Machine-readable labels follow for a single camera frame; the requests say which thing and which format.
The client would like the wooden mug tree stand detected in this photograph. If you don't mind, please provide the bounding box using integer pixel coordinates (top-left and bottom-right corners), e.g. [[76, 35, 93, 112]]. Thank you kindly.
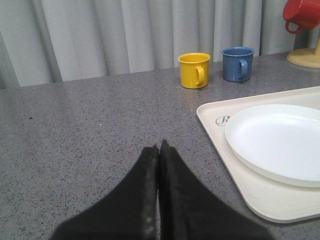
[[287, 37, 320, 69]]

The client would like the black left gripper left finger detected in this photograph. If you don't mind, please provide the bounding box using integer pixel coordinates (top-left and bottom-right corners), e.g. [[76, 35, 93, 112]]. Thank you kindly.
[[50, 146, 159, 240]]

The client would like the grey pleated curtain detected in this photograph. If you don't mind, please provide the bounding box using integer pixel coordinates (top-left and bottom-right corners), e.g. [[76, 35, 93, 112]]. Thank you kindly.
[[0, 0, 320, 89]]

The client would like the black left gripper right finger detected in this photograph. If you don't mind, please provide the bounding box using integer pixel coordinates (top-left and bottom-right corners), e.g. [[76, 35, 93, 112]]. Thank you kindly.
[[158, 140, 273, 240]]

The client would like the yellow enamel mug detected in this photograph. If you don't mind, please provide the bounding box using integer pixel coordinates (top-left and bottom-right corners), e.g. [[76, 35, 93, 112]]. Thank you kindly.
[[178, 52, 211, 89]]

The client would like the red enamel mug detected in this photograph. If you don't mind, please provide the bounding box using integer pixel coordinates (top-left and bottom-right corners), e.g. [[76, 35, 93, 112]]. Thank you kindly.
[[282, 0, 320, 34]]

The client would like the blue enamel mug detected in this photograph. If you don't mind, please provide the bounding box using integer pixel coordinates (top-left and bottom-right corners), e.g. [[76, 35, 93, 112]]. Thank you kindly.
[[221, 46, 255, 83]]

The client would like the white round plate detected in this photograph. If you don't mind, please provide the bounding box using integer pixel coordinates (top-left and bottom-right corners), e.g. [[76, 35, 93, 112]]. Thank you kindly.
[[225, 104, 320, 188]]

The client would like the cream rabbit serving tray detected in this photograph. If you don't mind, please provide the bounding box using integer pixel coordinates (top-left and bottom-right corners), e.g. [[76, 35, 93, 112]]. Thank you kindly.
[[196, 86, 320, 224]]

